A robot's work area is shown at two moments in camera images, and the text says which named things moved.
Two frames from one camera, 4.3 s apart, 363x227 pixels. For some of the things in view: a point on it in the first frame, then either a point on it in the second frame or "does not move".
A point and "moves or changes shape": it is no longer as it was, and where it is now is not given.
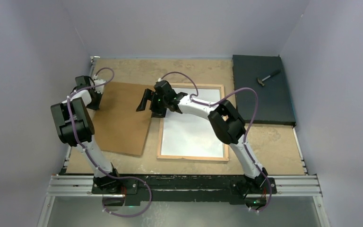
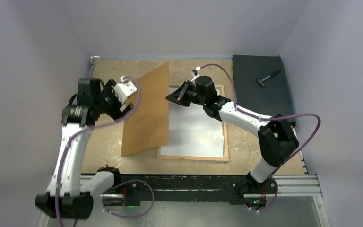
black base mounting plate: x=184 y=187 does not move
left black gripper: x=95 y=108 -> x=117 y=113
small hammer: x=261 y=81 does not move
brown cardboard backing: x=119 y=128 moves or changes shape
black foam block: x=265 y=74 does not move
